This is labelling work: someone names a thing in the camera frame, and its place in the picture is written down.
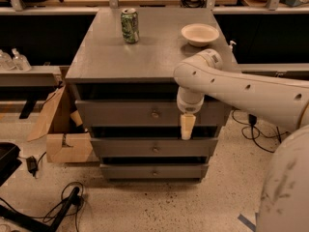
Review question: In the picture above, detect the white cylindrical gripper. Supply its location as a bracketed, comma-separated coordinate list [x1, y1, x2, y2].
[177, 87, 204, 140]

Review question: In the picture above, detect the grey top drawer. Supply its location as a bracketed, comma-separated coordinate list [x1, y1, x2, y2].
[76, 101, 231, 127]

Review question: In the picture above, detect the grey drawer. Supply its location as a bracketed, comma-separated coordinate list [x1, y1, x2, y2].
[76, 101, 231, 127]
[91, 138, 217, 158]
[99, 164, 209, 179]

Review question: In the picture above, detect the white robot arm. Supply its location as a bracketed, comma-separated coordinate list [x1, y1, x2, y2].
[174, 49, 309, 232]

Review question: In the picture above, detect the grey bottom drawer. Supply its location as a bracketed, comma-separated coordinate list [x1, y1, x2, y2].
[99, 164, 209, 179]

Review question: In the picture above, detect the grey wooden drawer cabinet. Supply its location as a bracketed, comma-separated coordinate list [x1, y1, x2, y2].
[65, 7, 244, 183]

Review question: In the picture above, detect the grey middle drawer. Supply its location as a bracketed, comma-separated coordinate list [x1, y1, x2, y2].
[91, 138, 217, 158]

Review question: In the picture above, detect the open cardboard box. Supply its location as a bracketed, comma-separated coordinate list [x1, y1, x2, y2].
[27, 86, 98, 163]

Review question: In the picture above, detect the black power adapter right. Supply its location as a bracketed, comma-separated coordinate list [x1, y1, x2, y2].
[248, 114, 257, 127]

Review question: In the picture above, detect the black power adapter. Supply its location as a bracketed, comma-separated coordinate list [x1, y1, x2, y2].
[26, 156, 38, 176]
[248, 114, 257, 127]

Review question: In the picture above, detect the white paper bowl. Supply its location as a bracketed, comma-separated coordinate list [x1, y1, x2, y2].
[181, 23, 219, 47]

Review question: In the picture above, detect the small white pump bottle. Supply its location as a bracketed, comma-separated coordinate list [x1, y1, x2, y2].
[229, 41, 237, 53]

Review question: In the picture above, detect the green soda can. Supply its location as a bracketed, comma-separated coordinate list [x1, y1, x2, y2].
[121, 8, 139, 44]

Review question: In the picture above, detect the black metal stand base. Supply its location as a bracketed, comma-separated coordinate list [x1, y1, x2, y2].
[0, 187, 81, 232]

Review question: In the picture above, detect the black power adapter left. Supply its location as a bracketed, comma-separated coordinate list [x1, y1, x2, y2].
[26, 156, 38, 176]

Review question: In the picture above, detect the clear sanitizer bottle right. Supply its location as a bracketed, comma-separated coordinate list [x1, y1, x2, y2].
[12, 48, 32, 72]

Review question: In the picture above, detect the clear sanitizer bottle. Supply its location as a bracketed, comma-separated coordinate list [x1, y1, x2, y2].
[0, 50, 15, 71]
[12, 48, 32, 72]

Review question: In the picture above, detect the black bin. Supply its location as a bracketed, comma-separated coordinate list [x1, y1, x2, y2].
[0, 142, 21, 186]

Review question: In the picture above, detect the clear sanitizer bottle left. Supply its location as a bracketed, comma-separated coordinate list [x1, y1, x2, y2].
[0, 50, 15, 71]

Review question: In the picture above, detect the black floor cable right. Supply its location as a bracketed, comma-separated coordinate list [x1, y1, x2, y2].
[231, 109, 289, 154]

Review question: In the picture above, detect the black floor cable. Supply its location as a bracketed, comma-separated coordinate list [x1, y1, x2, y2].
[231, 109, 289, 154]
[0, 181, 86, 232]

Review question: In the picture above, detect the black floor cable left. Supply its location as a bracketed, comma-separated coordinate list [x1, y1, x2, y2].
[0, 181, 86, 232]

